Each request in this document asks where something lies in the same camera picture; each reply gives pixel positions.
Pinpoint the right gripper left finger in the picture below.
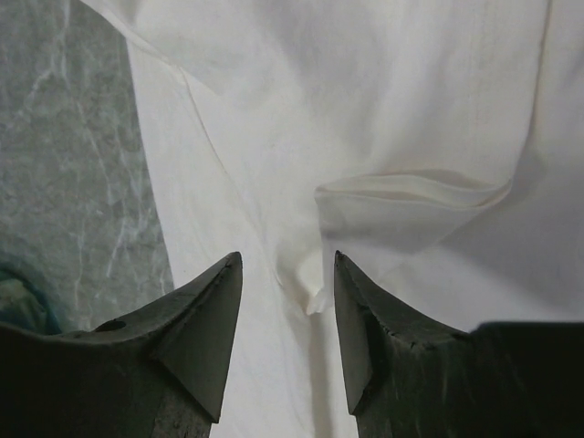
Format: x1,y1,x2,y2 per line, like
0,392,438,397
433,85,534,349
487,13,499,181
1,252,243,437

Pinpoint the teal plastic basket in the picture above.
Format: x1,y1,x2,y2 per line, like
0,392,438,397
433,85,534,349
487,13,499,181
1,266,62,336

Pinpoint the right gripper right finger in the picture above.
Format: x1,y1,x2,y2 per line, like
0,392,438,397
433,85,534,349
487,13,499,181
334,253,583,437

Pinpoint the white t-shirt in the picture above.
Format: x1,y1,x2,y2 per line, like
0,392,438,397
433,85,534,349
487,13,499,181
91,1,583,437

